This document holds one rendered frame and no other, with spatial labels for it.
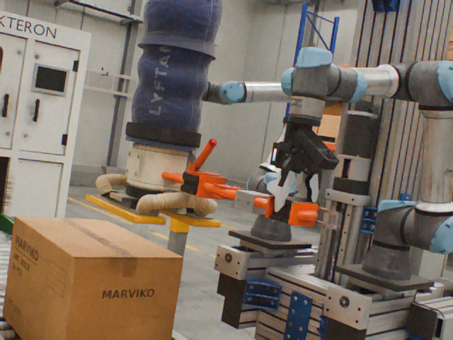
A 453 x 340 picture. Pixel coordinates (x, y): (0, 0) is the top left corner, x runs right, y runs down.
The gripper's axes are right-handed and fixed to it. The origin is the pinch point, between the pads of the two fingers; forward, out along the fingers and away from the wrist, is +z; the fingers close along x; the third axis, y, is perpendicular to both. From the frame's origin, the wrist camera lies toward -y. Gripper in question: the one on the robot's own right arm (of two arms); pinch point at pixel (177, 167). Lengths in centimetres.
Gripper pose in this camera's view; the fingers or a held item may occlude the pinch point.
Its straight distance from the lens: 211.5
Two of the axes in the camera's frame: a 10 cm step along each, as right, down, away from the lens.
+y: 5.9, 1.4, -7.9
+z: -1.6, 9.9, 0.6
